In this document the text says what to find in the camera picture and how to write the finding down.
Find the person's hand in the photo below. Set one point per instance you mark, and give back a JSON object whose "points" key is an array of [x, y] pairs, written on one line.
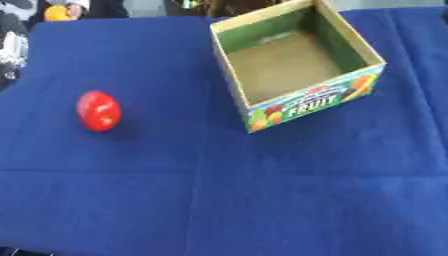
{"points": [[75, 11]]}

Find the open cardboard box green inside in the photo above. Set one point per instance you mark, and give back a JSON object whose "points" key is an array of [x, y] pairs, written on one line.
{"points": [[291, 66]]}

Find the yellow toy fruit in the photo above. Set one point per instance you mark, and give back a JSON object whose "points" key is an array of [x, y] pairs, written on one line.
{"points": [[56, 13]]}

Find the person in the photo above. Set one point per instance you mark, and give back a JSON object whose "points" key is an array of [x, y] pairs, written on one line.
{"points": [[105, 7]]}

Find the red toy apple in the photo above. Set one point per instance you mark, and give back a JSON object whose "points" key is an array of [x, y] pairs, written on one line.
{"points": [[98, 111]]}

